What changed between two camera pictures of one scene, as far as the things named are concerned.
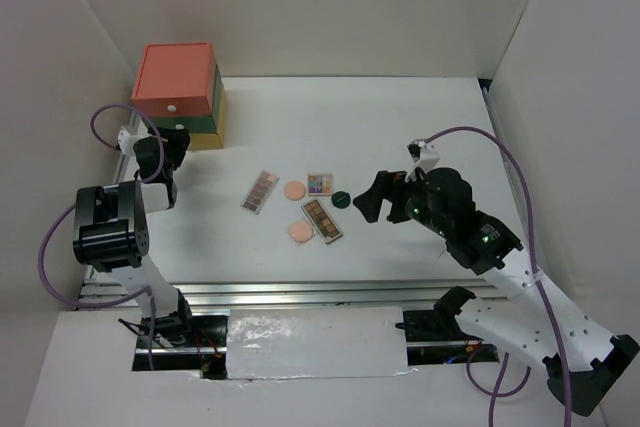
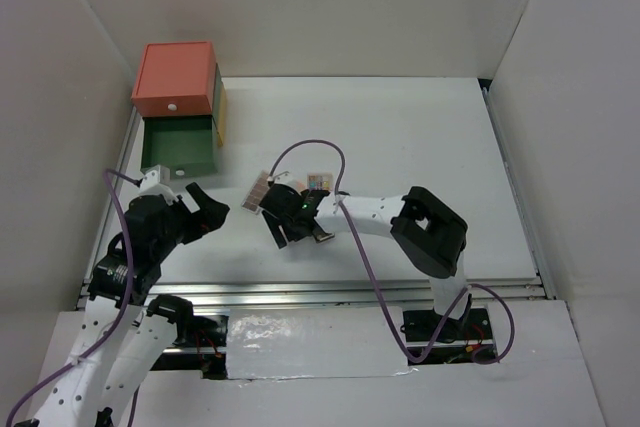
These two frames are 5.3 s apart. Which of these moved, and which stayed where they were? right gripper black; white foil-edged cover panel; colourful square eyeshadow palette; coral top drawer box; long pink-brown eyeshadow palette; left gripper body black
Moved: left gripper body black; right gripper black
Stayed: colourful square eyeshadow palette; coral top drawer box; long pink-brown eyeshadow palette; white foil-edged cover panel
